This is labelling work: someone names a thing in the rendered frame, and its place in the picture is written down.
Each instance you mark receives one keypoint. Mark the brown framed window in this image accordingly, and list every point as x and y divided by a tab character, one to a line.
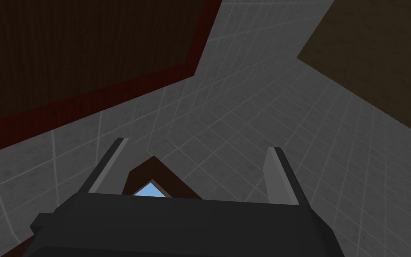
152	178

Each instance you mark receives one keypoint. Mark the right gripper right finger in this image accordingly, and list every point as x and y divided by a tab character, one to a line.
280	178

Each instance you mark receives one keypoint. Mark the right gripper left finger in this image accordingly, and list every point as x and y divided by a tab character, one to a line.
106	167

